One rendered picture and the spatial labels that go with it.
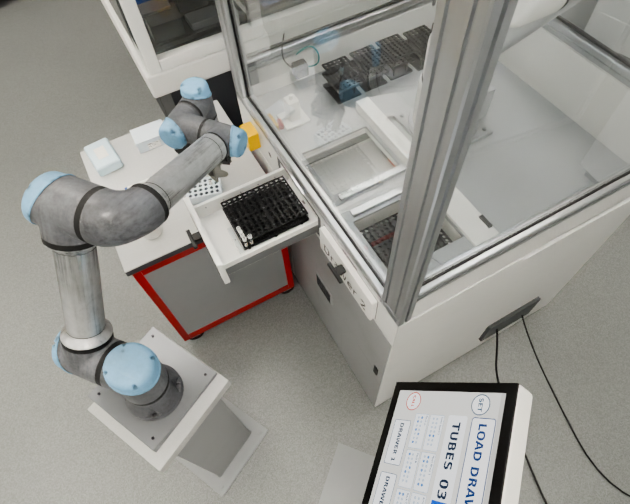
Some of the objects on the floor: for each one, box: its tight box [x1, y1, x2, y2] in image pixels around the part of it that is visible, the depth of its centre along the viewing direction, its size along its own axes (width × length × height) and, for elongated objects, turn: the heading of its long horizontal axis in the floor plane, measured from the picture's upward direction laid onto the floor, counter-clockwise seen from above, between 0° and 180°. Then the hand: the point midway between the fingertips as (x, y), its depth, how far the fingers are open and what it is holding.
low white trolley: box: [80, 100, 294, 341], centre depth 203 cm, size 58×62×76 cm
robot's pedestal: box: [88, 330, 268, 497], centre depth 160 cm, size 30×30×76 cm
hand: (215, 174), depth 150 cm, fingers open, 3 cm apart
